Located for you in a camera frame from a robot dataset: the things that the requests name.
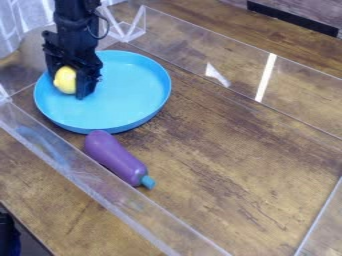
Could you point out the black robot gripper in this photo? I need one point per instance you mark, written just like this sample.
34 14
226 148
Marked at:
69 47

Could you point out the yellow toy lemon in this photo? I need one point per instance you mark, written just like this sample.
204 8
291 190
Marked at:
64 80

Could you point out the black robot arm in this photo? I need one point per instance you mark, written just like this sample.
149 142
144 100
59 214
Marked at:
75 9

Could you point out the blue round tray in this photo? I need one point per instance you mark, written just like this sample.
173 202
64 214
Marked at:
129 95

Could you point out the white patterned curtain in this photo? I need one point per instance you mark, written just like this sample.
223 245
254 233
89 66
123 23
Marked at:
24 15

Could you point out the purple toy eggplant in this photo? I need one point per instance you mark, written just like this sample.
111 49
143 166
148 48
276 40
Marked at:
104 149

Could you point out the clear acrylic enclosure wall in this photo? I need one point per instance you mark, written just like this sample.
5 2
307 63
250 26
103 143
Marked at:
243 149

